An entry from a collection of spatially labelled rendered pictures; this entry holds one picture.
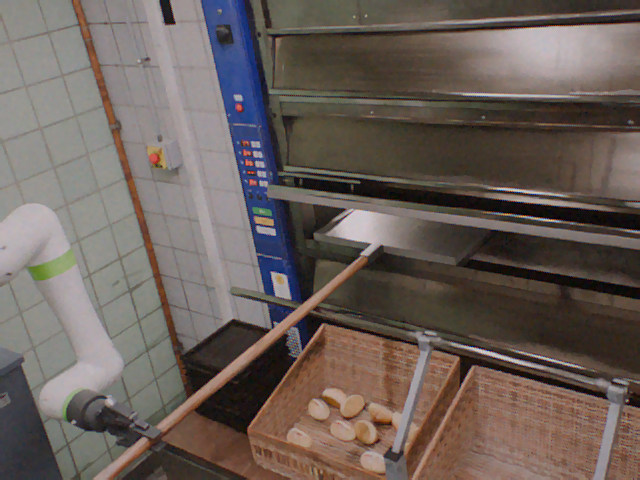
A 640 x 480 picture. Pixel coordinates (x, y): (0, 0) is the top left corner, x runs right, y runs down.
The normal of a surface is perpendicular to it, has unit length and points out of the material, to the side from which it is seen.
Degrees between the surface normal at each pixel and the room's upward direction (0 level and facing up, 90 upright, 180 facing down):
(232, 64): 90
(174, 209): 90
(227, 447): 0
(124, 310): 90
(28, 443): 90
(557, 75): 70
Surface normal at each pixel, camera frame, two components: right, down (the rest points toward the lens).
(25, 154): 0.79, 0.14
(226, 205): -0.59, 0.42
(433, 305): -0.61, 0.08
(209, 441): -0.15, -0.90
